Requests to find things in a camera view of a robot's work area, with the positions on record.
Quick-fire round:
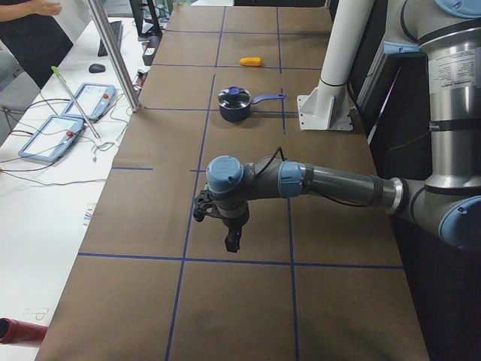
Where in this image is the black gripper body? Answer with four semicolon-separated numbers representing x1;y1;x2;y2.
219;205;250;235

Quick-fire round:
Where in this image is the glass pot lid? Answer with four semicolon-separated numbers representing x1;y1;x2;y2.
217;86;251;110

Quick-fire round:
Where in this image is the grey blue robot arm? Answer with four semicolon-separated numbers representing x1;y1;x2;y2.
192;1;480;253

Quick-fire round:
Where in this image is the yellow toy corn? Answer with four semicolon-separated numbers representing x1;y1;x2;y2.
239;57;262;67

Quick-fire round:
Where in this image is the dark blue saucepan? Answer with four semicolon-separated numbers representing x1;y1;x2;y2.
217;86;286;123

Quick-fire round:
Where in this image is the far blue teach pendant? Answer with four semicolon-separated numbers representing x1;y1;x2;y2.
74;83;116;123

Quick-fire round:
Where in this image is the blue teach pendant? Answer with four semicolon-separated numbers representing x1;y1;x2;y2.
74;83;116;123
18;115;83;162

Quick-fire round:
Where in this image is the near blue teach pendant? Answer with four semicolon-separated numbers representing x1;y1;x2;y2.
18;115;83;162

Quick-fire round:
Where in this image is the black computer mouse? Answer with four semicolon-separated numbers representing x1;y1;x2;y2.
88;63;106;74

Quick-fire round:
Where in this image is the black keyboard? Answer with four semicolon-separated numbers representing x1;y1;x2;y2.
97;20;124;58

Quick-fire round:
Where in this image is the metal rod green tip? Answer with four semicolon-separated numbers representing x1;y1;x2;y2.
51;66;101;141

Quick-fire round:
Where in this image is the red cylinder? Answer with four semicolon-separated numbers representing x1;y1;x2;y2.
1;318;48;347

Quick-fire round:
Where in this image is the seated person in black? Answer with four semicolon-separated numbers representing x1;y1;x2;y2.
1;0;73;88

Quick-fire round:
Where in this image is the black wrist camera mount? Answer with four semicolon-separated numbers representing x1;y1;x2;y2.
192;190;216;223

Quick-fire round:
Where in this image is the aluminium frame post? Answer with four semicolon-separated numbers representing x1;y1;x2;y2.
86;0;141;113

